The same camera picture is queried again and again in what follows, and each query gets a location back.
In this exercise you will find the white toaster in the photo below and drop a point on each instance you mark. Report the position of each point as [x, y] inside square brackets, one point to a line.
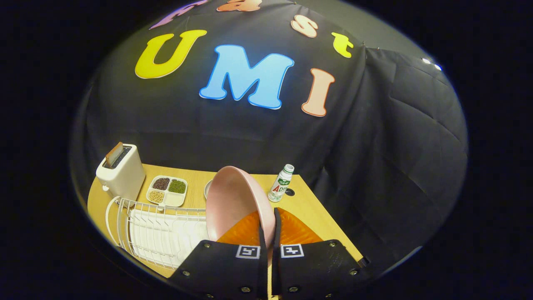
[123, 177]

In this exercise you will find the white compartment tray with beans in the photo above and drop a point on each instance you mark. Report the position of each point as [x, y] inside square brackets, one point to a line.
[166, 191]

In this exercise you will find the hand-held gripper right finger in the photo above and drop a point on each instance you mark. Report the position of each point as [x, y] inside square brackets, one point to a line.
[277, 266]

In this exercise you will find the beige round plate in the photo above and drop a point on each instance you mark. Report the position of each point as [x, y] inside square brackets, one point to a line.
[207, 189]

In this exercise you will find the toast slice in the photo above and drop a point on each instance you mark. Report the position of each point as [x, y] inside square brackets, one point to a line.
[113, 155]

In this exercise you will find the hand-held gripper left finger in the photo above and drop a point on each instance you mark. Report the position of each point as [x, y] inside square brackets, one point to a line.
[262, 266]

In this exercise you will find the white drip tray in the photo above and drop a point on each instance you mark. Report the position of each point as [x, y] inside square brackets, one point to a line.
[166, 237]

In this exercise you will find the white green drink bottle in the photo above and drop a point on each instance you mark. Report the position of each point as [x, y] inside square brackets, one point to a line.
[280, 186]

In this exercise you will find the pink plate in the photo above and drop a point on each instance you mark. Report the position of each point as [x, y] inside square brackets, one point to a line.
[233, 200]

